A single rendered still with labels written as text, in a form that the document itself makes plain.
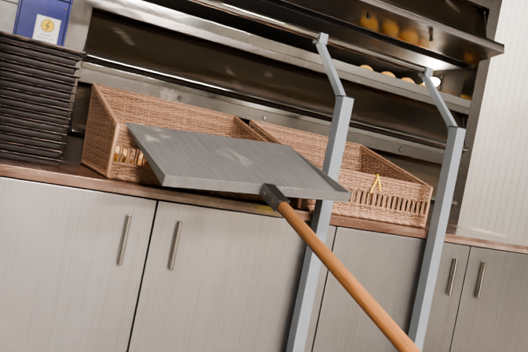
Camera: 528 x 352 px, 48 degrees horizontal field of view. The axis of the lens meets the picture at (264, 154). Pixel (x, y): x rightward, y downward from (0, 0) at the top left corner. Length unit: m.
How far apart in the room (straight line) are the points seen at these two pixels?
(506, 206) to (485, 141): 0.59
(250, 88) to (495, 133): 3.22
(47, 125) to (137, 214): 0.35
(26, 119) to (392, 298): 1.31
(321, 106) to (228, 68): 0.44
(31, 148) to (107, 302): 0.47
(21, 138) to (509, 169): 4.02
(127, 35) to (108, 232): 0.82
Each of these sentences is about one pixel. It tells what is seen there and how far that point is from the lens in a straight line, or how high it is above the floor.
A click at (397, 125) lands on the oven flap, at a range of 2.71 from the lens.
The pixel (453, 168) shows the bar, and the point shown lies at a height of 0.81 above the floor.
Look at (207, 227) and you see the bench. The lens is 1.72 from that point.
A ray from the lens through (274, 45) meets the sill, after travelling 2.38.
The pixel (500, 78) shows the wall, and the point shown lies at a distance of 5.33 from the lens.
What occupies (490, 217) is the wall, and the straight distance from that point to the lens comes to 5.10.
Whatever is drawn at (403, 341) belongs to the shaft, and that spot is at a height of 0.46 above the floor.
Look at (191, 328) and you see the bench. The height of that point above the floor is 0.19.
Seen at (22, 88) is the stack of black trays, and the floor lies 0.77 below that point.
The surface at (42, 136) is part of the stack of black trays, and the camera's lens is 1.73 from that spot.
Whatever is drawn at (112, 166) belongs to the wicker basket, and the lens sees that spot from 1.66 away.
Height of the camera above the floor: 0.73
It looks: level
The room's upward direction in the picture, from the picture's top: 11 degrees clockwise
